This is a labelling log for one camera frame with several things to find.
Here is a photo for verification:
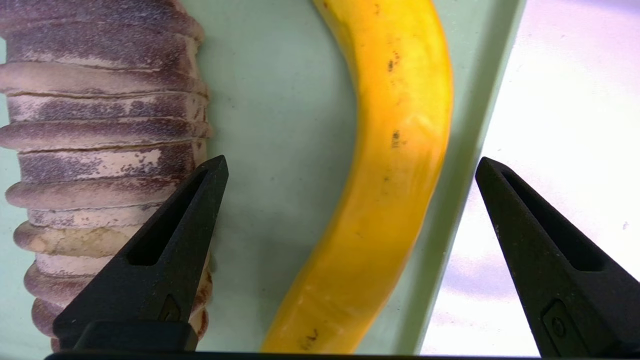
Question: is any yellow banana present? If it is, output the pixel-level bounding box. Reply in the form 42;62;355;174
260;0;455;355

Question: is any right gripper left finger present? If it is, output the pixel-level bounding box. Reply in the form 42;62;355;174
52;155;230;353

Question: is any light green plastic tray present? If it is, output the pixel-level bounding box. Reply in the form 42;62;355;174
0;0;528;356

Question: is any striped twisted bread loaf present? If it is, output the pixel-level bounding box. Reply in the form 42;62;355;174
0;0;213;351

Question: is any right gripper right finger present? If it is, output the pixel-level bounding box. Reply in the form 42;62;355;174
475;156;640;358

